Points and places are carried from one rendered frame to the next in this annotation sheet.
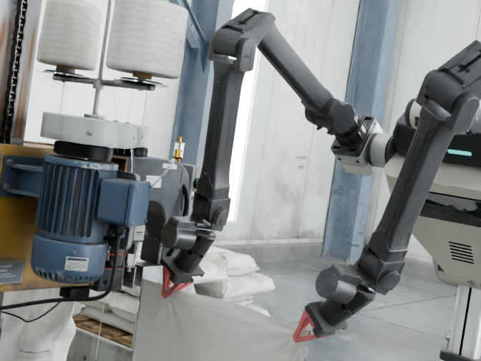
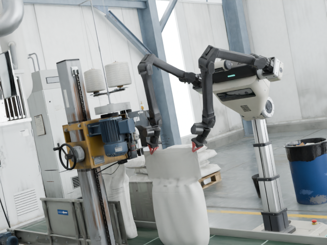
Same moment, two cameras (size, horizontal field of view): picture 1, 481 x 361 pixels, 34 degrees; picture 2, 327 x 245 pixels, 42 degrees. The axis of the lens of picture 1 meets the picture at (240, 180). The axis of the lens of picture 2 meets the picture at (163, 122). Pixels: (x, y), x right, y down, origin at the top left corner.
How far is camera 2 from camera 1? 117 cm
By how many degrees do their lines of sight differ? 6
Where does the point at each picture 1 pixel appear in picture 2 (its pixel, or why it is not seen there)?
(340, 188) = not seen: hidden behind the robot
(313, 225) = (236, 122)
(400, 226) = (208, 105)
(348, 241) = not seen: hidden behind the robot
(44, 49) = (87, 88)
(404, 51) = (251, 26)
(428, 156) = (207, 82)
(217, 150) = (151, 101)
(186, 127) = (159, 96)
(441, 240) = (237, 106)
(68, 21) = (92, 77)
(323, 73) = not seen: hidden behind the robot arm
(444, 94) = (203, 64)
